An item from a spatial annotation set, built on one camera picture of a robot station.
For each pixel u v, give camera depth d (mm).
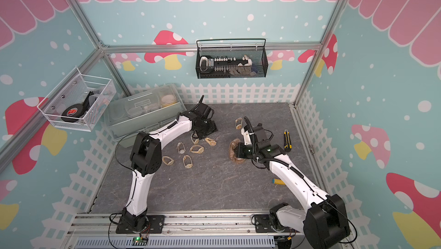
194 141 993
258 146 615
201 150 956
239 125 1057
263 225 741
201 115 786
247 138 740
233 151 805
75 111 692
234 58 915
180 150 959
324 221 390
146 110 957
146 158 561
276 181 832
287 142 997
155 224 742
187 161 935
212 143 993
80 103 723
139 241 727
